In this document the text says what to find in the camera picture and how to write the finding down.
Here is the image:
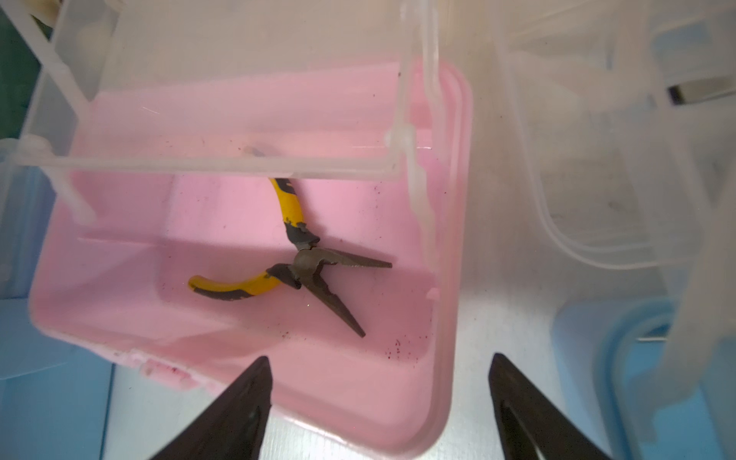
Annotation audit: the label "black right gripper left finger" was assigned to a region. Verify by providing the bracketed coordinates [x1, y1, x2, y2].
[153, 356, 273, 460]

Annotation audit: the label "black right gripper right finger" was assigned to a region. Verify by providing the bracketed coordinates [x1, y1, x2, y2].
[488, 353, 609, 459]

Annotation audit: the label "pink toolbox with clear lid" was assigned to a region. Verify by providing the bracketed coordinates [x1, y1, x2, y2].
[1, 1, 473, 458]

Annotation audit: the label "blue toolbox at right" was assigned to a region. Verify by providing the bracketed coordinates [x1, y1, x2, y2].
[491, 1, 735, 459]

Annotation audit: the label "green plastic tool case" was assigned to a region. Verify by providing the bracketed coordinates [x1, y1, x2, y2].
[1, 11, 40, 138]

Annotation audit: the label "yellow handled long nose pliers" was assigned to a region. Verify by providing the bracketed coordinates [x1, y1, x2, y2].
[188, 177, 392, 337]

